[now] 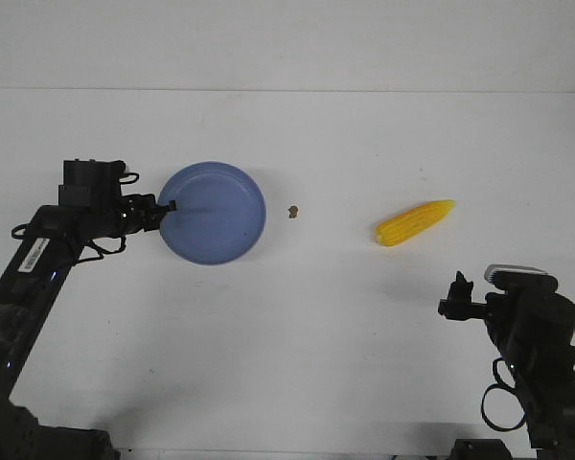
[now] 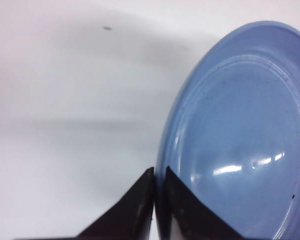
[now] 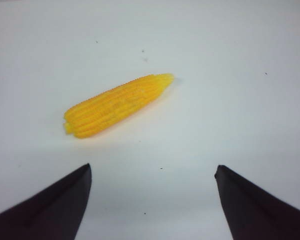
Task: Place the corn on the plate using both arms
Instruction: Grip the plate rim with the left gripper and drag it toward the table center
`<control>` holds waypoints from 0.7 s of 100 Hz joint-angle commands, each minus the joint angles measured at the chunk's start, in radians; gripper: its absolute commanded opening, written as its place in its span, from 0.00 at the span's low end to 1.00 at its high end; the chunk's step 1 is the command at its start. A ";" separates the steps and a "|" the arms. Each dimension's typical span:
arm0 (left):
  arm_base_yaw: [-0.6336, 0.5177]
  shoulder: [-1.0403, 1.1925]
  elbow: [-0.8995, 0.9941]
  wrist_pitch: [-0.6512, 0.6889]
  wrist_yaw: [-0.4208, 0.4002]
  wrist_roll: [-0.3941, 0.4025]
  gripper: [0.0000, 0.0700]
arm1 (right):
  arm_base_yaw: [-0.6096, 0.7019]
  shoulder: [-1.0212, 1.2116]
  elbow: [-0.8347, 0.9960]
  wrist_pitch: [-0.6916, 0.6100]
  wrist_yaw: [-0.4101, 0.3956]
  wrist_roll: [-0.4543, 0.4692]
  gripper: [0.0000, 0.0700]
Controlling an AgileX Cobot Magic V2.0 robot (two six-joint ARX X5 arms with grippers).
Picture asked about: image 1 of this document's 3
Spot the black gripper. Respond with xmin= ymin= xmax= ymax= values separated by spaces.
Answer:
xmin=58 ymin=159 xmax=176 ymax=236
xmin=438 ymin=270 xmax=492 ymax=321

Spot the blue round plate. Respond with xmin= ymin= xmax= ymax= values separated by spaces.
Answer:
xmin=158 ymin=161 xmax=266 ymax=265

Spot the yellow corn cob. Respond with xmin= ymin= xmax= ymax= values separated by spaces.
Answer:
xmin=374 ymin=199 xmax=455 ymax=247

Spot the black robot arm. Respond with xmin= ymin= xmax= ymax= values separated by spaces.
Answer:
xmin=0 ymin=159 xmax=176 ymax=459
xmin=438 ymin=264 xmax=575 ymax=459

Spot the small brown table mark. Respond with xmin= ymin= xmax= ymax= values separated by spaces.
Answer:
xmin=288 ymin=205 xmax=299 ymax=219

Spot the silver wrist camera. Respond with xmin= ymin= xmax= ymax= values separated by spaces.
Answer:
xmin=484 ymin=264 xmax=559 ymax=292

